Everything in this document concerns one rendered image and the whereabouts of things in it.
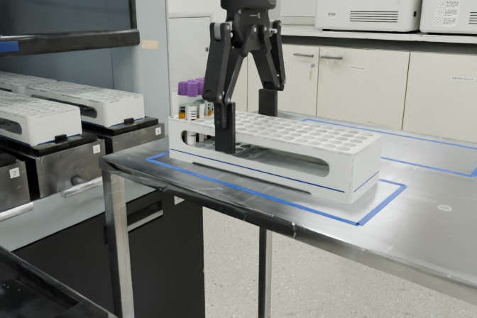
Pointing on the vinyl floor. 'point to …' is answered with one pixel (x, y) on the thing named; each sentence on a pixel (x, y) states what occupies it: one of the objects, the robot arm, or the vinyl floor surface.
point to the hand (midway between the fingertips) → (248, 128)
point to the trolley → (325, 210)
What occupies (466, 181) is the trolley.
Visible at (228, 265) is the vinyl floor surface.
